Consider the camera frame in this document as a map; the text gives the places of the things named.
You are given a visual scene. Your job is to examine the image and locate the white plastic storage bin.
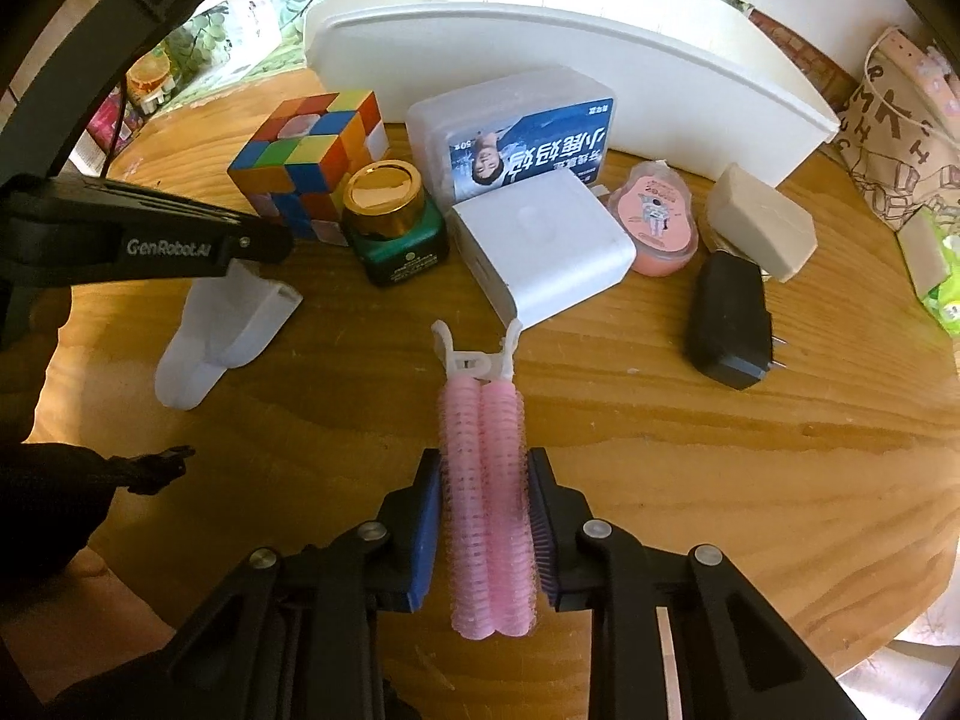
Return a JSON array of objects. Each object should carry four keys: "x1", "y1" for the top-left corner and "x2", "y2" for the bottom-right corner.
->
[{"x1": 303, "y1": 0, "x2": 842, "y2": 189}]

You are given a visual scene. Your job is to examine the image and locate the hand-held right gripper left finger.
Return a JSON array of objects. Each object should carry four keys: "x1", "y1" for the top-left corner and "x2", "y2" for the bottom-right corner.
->
[{"x1": 150, "y1": 448, "x2": 445, "y2": 720}]

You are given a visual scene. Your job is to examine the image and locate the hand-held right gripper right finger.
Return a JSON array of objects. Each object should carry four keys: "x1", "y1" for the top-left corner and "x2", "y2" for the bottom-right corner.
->
[{"x1": 527, "y1": 448, "x2": 869, "y2": 720}]

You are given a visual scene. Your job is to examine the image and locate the beige soap bar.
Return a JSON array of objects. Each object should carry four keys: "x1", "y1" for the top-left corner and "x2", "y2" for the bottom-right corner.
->
[
  {"x1": 895, "y1": 205, "x2": 956, "y2": 298},
  {"x1": 704, "y1": 163, "x2": 819, "y2": 284}
]

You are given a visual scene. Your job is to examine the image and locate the green jar with gold lid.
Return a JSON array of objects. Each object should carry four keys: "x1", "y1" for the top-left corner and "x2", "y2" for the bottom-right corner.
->
[{"x1": 341, "y1": 160, "x2": 452, "y2": 288}]

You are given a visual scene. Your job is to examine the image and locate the white charger block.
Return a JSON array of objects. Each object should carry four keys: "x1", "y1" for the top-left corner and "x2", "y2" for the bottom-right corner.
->
[{"x1": 447, "y1": 168, "x2": 635, "y2": 332}]

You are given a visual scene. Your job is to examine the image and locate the pink correction tape dispenser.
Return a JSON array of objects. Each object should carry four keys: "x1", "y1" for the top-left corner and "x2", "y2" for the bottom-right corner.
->
[{"x1": 605, "y1": 159, "x2": 701, "y2": 281}]

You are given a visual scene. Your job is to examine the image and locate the beige lettered tote bag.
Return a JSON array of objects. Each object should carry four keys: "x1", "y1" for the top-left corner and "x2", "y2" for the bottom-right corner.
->
[{"x1": 835, "y1": 25, "x2": 960, "y2": 235}]

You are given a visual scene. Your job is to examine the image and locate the pink printed pack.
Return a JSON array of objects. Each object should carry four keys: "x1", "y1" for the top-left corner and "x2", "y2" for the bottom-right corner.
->
[{"x1": 84, "y1": 106, "x2": 137, "y2": 167}]

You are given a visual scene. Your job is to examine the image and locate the white carton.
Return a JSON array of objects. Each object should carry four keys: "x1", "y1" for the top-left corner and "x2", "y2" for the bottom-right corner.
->
[{"x1": 213, "y1": 0, "x2": 284, "y2": 80}]

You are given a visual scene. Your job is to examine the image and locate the multicoloured puzzle cube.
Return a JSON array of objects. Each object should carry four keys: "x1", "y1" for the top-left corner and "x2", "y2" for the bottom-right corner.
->
[{"x1": 228, "y1": 89, "x2": 392, "y2": 245}]

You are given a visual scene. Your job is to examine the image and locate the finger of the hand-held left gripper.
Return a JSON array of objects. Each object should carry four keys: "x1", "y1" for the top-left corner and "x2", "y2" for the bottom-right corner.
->
[{"x1": 112, "y1": 445, "x2": 197, "y2": 497}]

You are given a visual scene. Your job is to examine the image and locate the clear plastic box blue label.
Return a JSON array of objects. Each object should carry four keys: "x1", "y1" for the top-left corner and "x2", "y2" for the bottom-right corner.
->
[{"x1": 406, "y1": 65, "x2": 618, "y2": 208}]

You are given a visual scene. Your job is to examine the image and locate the pink hair roller clip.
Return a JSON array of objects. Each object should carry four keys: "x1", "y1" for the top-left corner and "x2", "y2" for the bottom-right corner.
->
[{"x1": 430, "y1": 319, "x2": 542, "y2": 641}]

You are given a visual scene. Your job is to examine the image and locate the green wipes packet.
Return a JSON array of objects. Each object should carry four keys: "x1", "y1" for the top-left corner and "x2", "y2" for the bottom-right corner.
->
[{"x1": 924, "y1": 214, "x2": 960, "y2": 335}]

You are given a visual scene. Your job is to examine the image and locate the black power adapter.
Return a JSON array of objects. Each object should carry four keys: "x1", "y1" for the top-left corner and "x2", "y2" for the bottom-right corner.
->
[{"x1": 685, "y1": 248, "x2": 790, "y2": 392}]

